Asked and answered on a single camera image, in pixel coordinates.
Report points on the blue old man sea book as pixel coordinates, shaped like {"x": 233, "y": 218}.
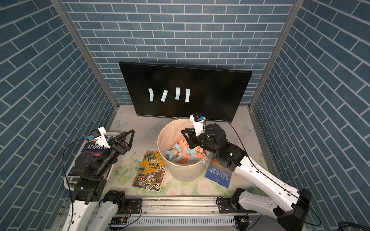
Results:
{"x": 219, "y": 174}

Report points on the white sticky note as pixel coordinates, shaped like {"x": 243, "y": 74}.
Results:
{"x": 177, "y": 95}
{"x": 151, "y": 95}
{"x": 164, "y": 95}
{"x": 187, "y": 98}

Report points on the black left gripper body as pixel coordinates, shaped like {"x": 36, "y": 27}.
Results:
{"x": 121, "y": 150}

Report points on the white waste bin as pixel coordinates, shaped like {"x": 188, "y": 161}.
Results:
{"x": 172, "y": 133}

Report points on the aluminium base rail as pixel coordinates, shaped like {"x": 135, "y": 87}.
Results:
{"x": 174, "y": 212}

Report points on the pile of discarded sticky notes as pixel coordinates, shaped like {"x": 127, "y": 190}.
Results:
{"x": 180, "y": 153}

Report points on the science encyclopedia book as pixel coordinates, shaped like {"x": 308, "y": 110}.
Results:
{"x": 88, "y": 146}

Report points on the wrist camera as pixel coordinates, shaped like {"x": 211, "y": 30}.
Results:
{"x": 98, "y": 136}
{"x": 198, "y": 121}

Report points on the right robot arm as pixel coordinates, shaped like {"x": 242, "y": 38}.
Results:
{"x": 288, "y": 205}

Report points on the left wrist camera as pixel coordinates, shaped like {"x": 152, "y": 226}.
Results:
{"x": 98, "y": 136}

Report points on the yellow comic book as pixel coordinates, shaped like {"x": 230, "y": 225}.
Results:
{"x": 151, "y": 172}

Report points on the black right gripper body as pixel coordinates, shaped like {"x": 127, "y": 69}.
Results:
{"x": 203, "y": 142}

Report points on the aluminium corner post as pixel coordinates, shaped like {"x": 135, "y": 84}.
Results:
{"x": 280, "y": 42}
{"x": 71, "y": 27}

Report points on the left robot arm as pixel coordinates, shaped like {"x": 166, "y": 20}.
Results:
{"x": 89, "y": 179}

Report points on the floral table mat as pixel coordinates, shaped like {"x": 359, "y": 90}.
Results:
{"x": 240, "y": 132}

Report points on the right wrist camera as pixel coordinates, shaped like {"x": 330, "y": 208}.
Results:
{"x": 198, "y": 121}

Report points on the black computer monitor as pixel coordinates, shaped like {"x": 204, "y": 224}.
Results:
{"x": 216, "y": 94}

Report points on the aluminium corner post right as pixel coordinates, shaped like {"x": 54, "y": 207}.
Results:
{"x": 280, "y": 42}

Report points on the aluminium corner post left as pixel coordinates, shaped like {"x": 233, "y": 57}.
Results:
{"x": 71, "y": 27}

